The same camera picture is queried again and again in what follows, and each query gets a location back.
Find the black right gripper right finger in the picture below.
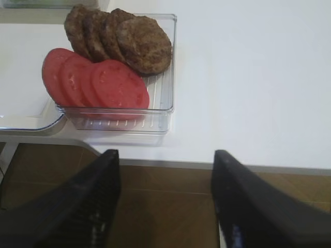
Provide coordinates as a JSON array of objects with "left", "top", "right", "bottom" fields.
[{"left": 211, "top": 150, "right": 330, "bottom": 247}]

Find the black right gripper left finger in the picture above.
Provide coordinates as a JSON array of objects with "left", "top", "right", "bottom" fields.
[{"left": 1, "top": 150, "right": 120, "bottom": 247}]

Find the white serving tray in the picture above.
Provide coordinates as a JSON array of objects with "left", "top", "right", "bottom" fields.
[{"left": 1, "top": 23, "right": 71, "bottom": 132}]

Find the tomato slice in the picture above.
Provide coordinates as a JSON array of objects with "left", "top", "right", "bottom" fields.
[
  {"left": 59, "top": 55, "right": 92, "bottom": 107},
  {"left": 80, "top": 64, "right": 103, "bottom": 107},
  {"left": 41, "top": 48, "right": 74, "bottom": 106},
  {"left": 91, "top": 60, "right": 149, "bottom": 109}
]

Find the clear patty tomato container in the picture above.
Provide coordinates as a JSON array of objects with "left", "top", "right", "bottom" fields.
[{"left": 54, "top": 13, "right": 177, "bottom": 133}]

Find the front tomato slice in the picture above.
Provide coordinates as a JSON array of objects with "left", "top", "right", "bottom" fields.
[{"left": 91, "top": 60, "right": 149, "bottom": 109}]

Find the rear tomato slice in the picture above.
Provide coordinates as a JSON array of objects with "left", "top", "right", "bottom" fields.
[{"left": 41, "top": 48, "right": 74, "bottom": 106}]

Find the front beef patty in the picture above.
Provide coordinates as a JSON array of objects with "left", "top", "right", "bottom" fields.
[{"left": 116, "top": 16, "right": 172, "bottom": 74}]

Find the beef patty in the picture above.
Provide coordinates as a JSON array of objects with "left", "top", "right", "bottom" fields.
[
  {"left": 116, "top": 16, "right": 172, "bottom": 74},
  {"left": 82, "top": 10, "right": 110, "bottom": 62},
  {"left": 64, "top": 4, "right": 93, "bottom": 61},
  {"left": 99, "top": 8, "right": 135, "bottom": 63}
]

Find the rear beef patty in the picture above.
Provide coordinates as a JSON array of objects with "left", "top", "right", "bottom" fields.
[{"left": 64, "top": 4, "right": 93, "bottom": 61}]

